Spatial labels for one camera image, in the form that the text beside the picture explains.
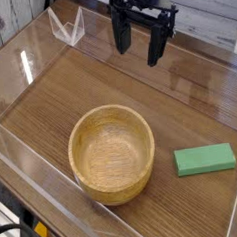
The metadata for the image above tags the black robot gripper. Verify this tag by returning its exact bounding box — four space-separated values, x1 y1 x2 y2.
109 0 178 67

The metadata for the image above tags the brown wooden bowl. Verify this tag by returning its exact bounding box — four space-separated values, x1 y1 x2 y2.
68 104 156 206

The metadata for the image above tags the green rectangular block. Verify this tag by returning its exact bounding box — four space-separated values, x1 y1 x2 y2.
174 143 236 176

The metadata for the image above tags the yellow tag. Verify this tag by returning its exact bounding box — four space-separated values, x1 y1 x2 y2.
34 221 49 237

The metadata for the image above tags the clear acrylic corner bracket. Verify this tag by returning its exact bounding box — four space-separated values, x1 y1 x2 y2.
48 7 86 47

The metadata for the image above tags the clear acrylic front wall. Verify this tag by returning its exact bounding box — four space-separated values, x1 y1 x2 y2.
0 117 144 237

